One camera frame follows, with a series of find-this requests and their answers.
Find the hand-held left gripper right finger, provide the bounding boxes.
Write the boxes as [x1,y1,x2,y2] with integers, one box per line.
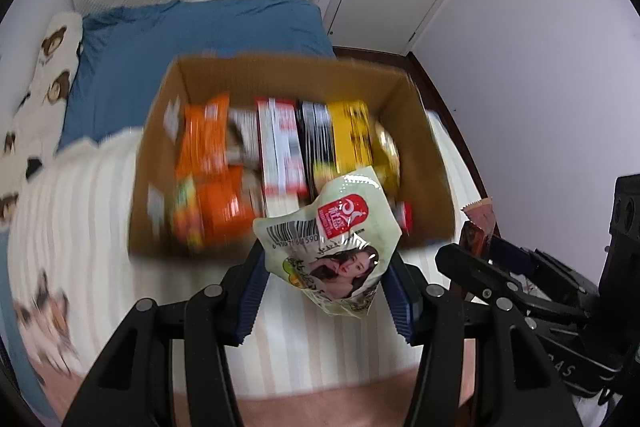
[382,252,583,427]

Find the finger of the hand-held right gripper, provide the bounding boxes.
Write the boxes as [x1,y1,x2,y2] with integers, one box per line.
[492,239,601,308]
[436,244,591,323]

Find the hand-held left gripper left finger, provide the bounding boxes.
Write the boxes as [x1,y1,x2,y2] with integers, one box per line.
[62,252,273,427]

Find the brown snack packet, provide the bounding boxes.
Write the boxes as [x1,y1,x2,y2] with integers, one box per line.
[461,198,496,258]

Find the pale green snack packet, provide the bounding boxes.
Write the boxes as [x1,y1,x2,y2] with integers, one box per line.
[253,166,403,319]

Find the yellow cracker packet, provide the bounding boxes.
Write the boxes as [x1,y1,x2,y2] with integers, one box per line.
[370,119,401,192]

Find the red white snack packet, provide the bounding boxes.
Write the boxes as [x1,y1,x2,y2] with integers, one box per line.
[255,97,311,212]

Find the orange snack packet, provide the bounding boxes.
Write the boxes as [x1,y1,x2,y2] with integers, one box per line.
[195,167,261,248]
[175,93,231,178]

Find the cardboard box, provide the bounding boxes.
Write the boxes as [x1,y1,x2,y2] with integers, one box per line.
[127,54,456,260]

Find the small red snack packet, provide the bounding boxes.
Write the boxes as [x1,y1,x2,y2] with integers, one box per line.
[395,202,414,231]

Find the green red snack packet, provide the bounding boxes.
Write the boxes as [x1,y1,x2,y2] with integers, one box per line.
[172,174,206,253]

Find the striped cream blanket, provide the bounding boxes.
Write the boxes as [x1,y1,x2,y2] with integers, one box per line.
[7,112,488,427]

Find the grey white snack packet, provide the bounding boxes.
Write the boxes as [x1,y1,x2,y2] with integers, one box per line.
[227,107,261,168]

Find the black snack packet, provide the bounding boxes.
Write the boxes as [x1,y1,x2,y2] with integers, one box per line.
[297,101,336,198]

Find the long yellow snack packet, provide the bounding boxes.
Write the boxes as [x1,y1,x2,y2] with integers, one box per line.
[327,99,373,175]

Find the white lace-edged sheet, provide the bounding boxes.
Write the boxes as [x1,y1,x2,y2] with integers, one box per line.
[57,127,146,158]

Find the blue bed sheet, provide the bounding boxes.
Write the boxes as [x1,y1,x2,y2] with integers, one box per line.
[57,0,336,152]

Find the bear print pillow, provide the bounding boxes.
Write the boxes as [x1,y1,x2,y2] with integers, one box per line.
[0,11,84,233]

